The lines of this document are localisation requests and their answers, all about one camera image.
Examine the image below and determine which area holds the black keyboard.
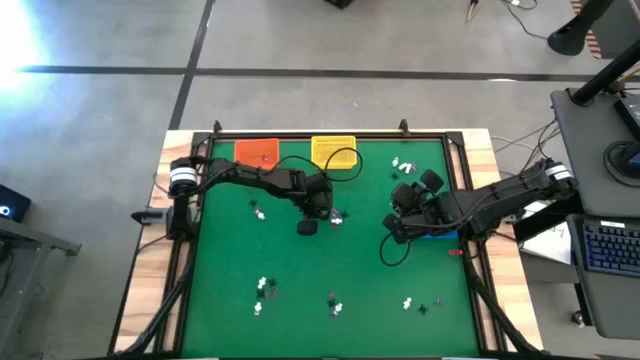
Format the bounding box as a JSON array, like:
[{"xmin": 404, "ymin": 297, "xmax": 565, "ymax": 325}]
[{"xmin": 566, "ymin": 213, "xmax": 640, "ymax": 341}]

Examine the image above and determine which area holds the black stand base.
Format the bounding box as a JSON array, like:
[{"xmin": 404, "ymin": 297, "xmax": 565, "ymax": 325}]
[{"xmin": 547, "ymin": 0, "xmax": 617, "ymax": 57}]

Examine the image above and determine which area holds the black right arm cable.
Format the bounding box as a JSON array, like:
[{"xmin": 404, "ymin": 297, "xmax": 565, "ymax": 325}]
[{"xmin": 378, "ymin": 230, "xmax": 414, "ymax": 268}]

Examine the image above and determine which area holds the green table mat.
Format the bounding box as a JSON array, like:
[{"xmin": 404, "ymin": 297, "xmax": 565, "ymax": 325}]
[{"xmin": 180, "ymin": 138, "xmax": 481, "ymax": 357}]

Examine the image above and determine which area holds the blue plastic basket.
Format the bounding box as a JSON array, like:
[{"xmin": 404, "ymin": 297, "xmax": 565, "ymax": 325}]
[{"xmin": 419, "ymin": 228, "xmax": 460, "ymax": 240}]

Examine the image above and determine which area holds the gray side desk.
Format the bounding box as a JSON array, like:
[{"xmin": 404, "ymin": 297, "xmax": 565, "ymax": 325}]
[{"xmin": 549, "ymin": 87, "xmax": 640, "ymax": 219}]

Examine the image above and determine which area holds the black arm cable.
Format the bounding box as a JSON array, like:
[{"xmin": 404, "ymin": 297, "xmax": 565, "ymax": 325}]
[
  {"xmin": 378, "ymin": 230, "xmax": 414, "ymax": 268},
  {"xmin": 272, "ymin": 146, "xmax": 365, "ymax": 184}
]

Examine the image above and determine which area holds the black aluminium table frame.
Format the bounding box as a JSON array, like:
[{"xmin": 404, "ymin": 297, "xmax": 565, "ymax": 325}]
[{"xmin": 110, "ymin": 129, "xmax": 544, "ymax": 360}]

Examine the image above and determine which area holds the black device glowing ring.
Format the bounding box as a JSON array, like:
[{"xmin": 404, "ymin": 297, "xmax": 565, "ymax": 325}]
[{"xmin": 0, "ymin": 183, "xmax": 32, "ymax": 224}]

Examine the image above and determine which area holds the black round desk device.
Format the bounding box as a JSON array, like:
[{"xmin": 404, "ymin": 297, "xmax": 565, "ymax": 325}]
[{"xmin": 602, "ymin": 139, "xmax": 640, "ymax": 189}]

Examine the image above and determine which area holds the yellow plastic basket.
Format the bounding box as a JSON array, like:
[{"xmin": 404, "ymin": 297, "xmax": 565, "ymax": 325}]
[{"xmin": 310, "ymin": 135, "xmax": 358, "ymax": 171}]

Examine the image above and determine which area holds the black desk leg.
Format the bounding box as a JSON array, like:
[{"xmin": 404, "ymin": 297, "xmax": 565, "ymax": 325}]
[{"xmin": 512, "ymin": 197, "xmax": 584, "ymax": 244}]

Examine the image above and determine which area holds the white paper sheet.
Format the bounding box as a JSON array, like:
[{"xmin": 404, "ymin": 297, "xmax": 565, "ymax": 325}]
[{"xmin": 519, "ymin": 199, "xmax": 574, "ymax": 266}]

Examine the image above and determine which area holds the orange plastic basket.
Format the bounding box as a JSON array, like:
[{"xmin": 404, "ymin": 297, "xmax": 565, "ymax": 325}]
[{"xmin": 233, "ymin": 137, "xmax": 281, "ymax": 171}]

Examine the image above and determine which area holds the orange striped mat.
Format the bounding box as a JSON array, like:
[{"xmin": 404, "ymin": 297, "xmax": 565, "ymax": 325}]
[{"xmin": 569, "ymin": 0, "xmax": 601, "ymax": 60}]

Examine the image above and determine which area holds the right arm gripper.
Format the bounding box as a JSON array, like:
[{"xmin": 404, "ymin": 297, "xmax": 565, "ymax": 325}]
[{"xmin": 383, "ymin": 169, "xmax": 445, "ymax": 245}]

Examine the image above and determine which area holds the dark gray panel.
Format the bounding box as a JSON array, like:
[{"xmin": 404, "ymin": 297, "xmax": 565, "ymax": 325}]
[{"xmin": 597, "ymin": 0, "xmax": 640, "ymax": 59}]

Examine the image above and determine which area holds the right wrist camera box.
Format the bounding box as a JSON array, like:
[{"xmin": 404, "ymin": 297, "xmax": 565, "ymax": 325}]
[{"xmin": 392, "ymin": 183, "xmax": 420, "ymax": 214}]

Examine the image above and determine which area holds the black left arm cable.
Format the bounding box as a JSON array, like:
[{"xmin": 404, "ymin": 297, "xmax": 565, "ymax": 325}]
[{"xmin": 272, "ymin": 146, "xmax": 365, "ymax": 184}]

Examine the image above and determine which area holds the gray cart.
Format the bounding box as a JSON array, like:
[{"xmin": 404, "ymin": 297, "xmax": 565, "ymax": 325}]
[{"xmin": 0, "ymin": 217, "xmax": 83, "ymax": 360}]

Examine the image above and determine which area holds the black floor cable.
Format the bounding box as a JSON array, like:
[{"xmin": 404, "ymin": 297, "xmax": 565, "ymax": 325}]
[{"xmin": 499, "ymin": 0, "xmax": 551, "ymax": 41}]

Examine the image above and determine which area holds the black side bracket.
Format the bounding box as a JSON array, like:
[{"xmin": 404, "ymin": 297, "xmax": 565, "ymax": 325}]
[{"xmin": 130, "ymin": 208, "xmax": 169, "ymax": 226}]

